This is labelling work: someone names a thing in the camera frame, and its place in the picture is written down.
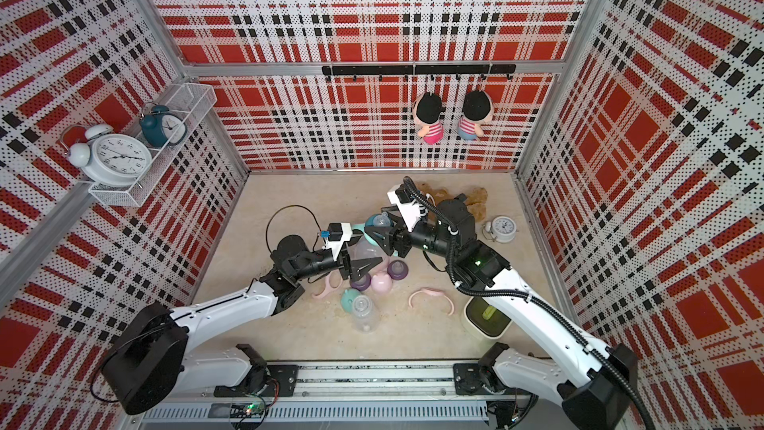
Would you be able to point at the doll with striped shirt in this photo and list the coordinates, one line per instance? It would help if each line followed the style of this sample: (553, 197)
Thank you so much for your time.
(477, 110)

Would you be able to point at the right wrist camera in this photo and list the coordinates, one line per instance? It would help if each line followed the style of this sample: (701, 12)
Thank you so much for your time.
(410, 209)

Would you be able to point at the white bin green inside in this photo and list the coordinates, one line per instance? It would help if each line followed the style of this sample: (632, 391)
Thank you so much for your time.
(484, 321)

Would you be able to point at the teal alarm clock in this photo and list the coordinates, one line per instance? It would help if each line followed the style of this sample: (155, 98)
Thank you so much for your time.
(160, 127)

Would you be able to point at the pink bottle handle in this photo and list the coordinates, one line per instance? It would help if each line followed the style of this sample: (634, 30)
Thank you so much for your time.
(332, 283)
(432, 294)

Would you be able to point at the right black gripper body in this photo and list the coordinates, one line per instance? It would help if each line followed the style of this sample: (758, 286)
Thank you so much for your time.
(425, 238)

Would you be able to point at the doll with pink dress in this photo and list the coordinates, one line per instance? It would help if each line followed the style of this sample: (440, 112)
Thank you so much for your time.
(427, 116)

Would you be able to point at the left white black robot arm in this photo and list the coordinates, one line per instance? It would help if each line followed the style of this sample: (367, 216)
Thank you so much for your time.
(158, 354)

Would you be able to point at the pink bottle cap lower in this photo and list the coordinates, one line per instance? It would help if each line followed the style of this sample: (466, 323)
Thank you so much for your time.
(381, 283)

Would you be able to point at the pink bottle handle right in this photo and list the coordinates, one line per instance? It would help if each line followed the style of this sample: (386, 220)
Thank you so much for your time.
(432, 294)

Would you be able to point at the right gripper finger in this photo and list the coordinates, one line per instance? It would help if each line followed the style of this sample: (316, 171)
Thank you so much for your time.
(381, 220)
(380, 241)

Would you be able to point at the white wire wall shelf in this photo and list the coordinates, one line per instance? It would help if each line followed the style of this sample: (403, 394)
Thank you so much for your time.
(191, 102)

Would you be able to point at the pink bottle handle left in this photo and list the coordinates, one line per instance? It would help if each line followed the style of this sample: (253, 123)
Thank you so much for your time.
(332, 283)

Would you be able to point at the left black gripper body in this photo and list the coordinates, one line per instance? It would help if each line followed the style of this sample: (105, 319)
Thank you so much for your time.
(323, 265)

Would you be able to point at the green circuit board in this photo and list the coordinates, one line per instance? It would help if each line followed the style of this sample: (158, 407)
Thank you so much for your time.
(247, 411)

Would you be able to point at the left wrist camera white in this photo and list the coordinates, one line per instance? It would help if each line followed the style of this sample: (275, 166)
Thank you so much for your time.
(335, 236)

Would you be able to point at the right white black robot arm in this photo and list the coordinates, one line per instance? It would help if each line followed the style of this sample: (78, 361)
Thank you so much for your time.
(593, 383)

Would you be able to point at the clear baby bottle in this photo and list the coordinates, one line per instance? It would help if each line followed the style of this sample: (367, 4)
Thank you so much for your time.
(365, 314)
(366, 249)

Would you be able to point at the black hook rail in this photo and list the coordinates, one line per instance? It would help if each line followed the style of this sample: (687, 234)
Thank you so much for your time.
(419, 70)

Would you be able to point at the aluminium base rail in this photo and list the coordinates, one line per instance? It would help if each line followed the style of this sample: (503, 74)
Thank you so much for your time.
(354, 391)

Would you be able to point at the brown plush toy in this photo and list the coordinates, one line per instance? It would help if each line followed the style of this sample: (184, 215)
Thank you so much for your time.
(476, 198)

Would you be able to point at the large white alarm clock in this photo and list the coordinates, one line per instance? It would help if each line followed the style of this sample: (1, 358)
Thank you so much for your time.
(109, 158)

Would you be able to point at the small white alarm clock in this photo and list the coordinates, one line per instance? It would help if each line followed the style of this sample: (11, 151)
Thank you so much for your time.
(502, 229)

